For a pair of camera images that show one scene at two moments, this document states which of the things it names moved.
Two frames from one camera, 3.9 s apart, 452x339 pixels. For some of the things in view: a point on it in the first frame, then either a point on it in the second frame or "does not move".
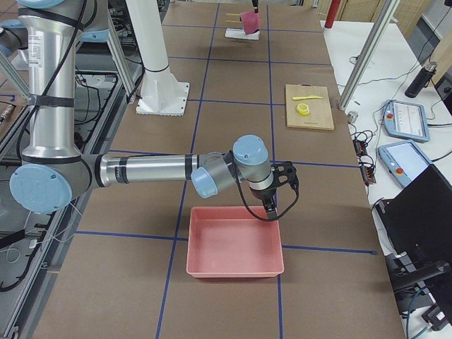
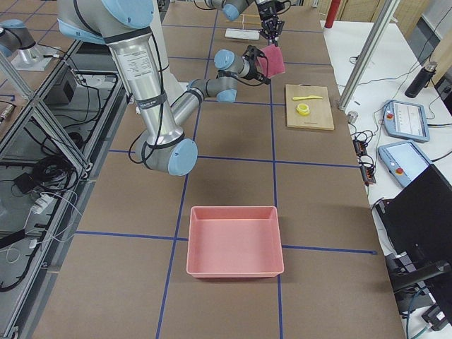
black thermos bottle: [421, 80] does not move
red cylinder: [332, 13] does not move
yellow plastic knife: [311, 97] does not move
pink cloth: [251, 20] -> [272, 62]
